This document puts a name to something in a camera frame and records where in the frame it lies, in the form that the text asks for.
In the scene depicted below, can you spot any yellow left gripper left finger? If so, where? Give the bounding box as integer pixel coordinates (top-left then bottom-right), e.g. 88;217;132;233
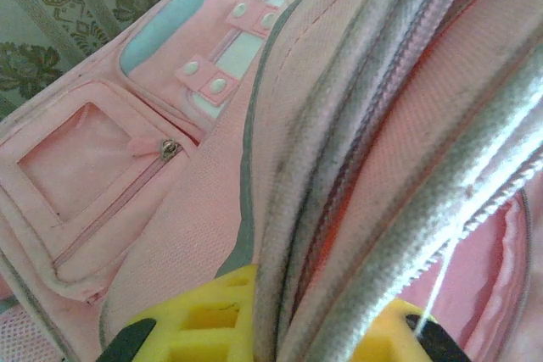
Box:
95;263;261;362

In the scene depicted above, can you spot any pink backpack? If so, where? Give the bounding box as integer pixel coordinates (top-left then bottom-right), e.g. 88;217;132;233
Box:
0;0;543;362

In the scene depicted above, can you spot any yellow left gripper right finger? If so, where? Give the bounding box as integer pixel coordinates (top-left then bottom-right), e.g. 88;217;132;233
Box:
355;297;473;362

